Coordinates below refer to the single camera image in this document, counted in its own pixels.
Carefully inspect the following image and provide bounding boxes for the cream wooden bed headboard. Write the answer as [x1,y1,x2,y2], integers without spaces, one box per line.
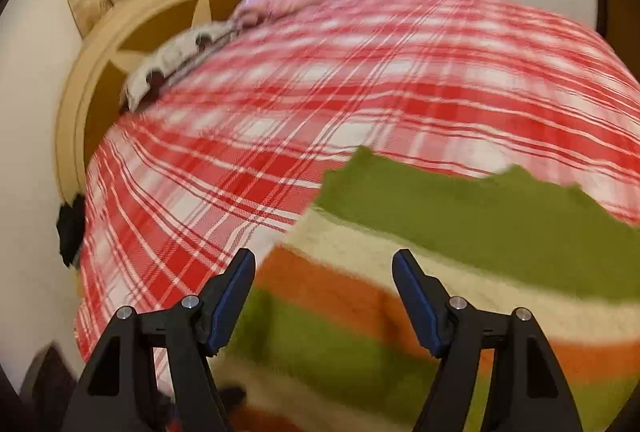
[54,0,268,203]

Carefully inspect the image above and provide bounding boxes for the green striped knitted sweater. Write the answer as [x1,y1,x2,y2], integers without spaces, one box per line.
[207,146,640,432]

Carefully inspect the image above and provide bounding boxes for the red plaid bed sheet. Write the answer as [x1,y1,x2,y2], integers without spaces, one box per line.
[74,0,640,398]

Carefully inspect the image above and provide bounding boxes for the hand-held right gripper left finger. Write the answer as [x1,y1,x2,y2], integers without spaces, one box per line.
[60,248,257,432]

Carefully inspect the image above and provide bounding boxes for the brown patterned pillow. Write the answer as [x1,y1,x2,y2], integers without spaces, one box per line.
[120,19,236,113]

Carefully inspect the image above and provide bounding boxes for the dark clothes pile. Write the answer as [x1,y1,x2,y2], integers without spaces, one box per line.
[56,194,87,269]

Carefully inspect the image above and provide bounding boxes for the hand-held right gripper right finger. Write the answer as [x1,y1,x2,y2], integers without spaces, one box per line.
[391,249,583,432]

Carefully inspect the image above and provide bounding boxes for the brown wooden door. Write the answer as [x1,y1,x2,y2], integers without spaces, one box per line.
[595,0,640,82]

